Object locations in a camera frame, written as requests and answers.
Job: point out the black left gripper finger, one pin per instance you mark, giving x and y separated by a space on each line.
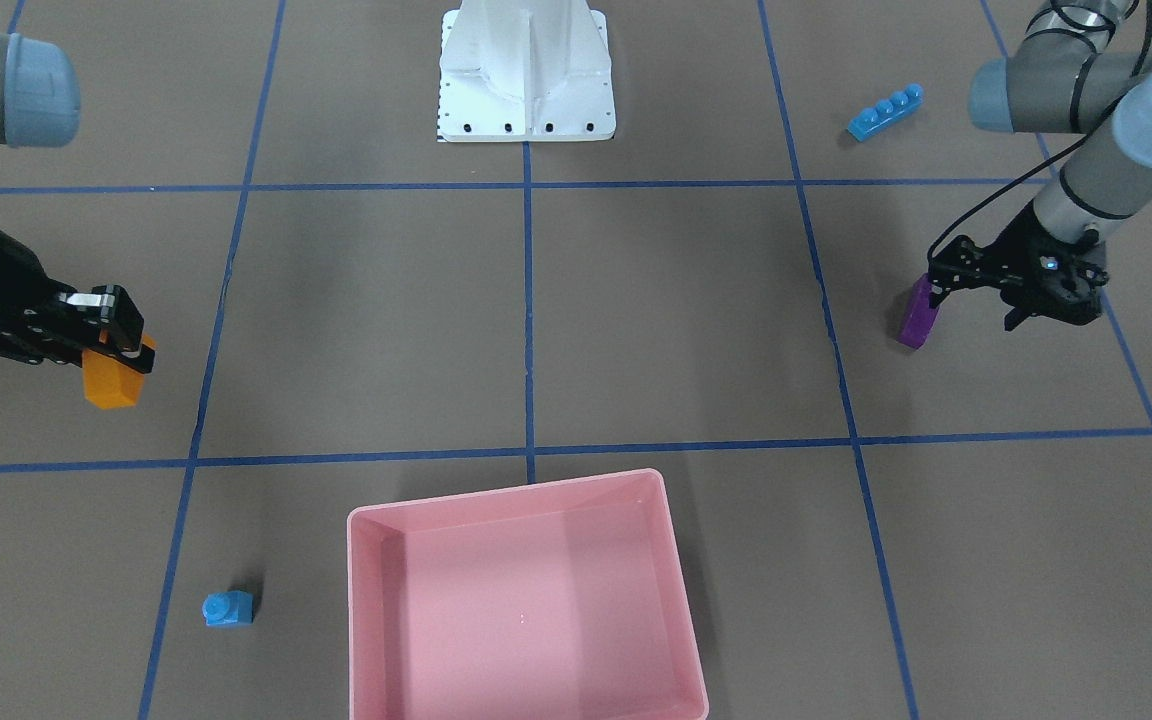
956 266

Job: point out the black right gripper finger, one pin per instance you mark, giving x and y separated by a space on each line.
110 324

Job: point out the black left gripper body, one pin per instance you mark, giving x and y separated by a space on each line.
1018 247

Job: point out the small blue block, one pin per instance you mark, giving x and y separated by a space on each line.
229 608

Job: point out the pink plastic box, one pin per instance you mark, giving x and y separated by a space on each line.
558 600

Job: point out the orange block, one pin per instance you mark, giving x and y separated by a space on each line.
109 384

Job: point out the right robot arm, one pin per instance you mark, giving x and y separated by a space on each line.
40 99

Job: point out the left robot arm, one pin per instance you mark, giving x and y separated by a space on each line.
1063 79

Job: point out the purple block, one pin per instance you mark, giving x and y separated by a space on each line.
920 313

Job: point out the white camera stand base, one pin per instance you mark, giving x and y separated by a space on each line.
525 71

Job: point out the long blue block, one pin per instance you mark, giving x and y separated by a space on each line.
886 113

